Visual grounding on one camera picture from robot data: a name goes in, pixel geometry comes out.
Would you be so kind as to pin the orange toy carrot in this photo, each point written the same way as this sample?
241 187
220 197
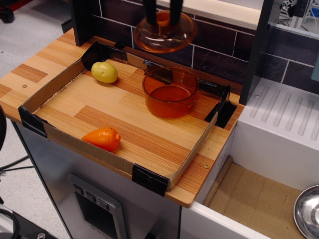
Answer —
106 138

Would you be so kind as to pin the steel bowl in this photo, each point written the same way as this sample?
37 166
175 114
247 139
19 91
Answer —
306 212

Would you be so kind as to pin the orange transparent pot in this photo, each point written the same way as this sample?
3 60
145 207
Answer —
170 92

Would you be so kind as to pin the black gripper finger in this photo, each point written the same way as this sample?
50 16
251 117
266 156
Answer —
175 11
150 11

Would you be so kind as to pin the white sink drainboard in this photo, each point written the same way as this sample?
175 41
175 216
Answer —
277 135

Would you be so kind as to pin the orange transparent pot lid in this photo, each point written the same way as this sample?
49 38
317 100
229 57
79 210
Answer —
162 36

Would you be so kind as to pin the yellow toy potato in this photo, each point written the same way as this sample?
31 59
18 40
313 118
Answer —
104 72

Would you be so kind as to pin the cardboard fence with black tape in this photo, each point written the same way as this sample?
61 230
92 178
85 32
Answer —
154 151

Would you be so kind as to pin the black caster wheel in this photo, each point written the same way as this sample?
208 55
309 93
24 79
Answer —
6 15

